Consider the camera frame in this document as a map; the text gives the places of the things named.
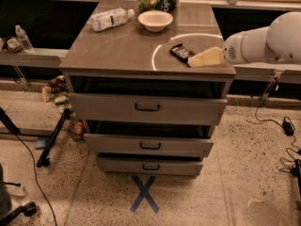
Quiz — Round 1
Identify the small bowl on shelf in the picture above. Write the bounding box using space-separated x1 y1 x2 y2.
2 37 23 53

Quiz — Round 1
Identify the grey drawer cabinet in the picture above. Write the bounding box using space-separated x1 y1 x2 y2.
59 4 235 163

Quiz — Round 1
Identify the snack pile on floor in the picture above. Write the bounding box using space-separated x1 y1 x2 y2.
41 75 69 105

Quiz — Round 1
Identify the black chair wheel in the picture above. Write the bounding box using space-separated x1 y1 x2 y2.
0 202 38 226

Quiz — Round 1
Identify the orange bottle on floor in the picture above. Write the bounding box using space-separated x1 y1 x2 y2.
74 120 85 139

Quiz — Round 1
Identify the top grey drawer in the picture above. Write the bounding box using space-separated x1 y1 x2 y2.
69 92 227 125

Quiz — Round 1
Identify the black power adapter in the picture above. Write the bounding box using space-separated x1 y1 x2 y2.
282 117 294 136

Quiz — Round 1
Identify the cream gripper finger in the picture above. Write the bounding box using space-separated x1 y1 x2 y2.
188 46 224 67

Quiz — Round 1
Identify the upright water bottle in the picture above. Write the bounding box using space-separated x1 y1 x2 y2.
15 24 34 53

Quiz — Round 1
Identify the black rxbar chocolate bar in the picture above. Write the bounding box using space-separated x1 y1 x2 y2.
169 43 195 63

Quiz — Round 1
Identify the green chip bag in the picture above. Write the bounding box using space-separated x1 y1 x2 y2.
138 0 179 12

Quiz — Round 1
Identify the middle grey drawer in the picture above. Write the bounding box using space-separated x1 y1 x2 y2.
85 134 214 158

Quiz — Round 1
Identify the black tripod leg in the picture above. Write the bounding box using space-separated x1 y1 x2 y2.
36 108 71 168

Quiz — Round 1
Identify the black floor cable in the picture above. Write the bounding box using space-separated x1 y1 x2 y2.
8 132 59 226

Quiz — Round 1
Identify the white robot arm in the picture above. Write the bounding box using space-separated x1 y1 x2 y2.
188 11 301 67

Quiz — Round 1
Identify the clear plastic bottle lying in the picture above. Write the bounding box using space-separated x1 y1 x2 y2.
90 8 135 32

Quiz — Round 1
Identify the white paper bowl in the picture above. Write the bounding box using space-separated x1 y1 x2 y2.
138 10 173 32

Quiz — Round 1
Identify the blue tape cross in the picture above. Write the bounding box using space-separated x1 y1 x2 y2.
130 175 160 214

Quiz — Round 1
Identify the bottom grey drawer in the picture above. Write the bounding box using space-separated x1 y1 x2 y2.
96 156 203 176

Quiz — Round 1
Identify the grey drawer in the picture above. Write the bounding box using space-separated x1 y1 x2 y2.
69 92 227 125
85 134 214 158
96 156 203 176

